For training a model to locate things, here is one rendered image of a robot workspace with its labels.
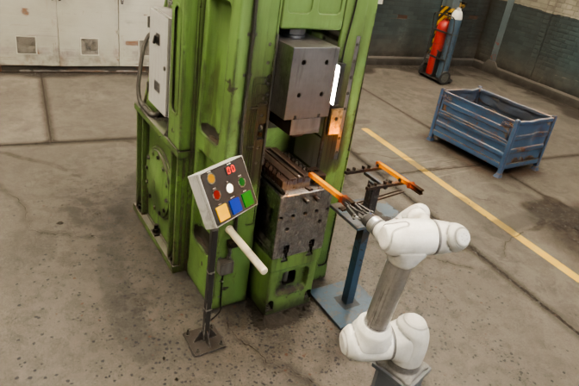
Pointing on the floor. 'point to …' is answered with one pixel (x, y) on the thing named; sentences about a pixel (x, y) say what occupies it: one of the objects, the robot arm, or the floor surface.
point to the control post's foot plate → (198, 347)
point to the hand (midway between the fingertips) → (347, 202)
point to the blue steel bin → (492, 127)
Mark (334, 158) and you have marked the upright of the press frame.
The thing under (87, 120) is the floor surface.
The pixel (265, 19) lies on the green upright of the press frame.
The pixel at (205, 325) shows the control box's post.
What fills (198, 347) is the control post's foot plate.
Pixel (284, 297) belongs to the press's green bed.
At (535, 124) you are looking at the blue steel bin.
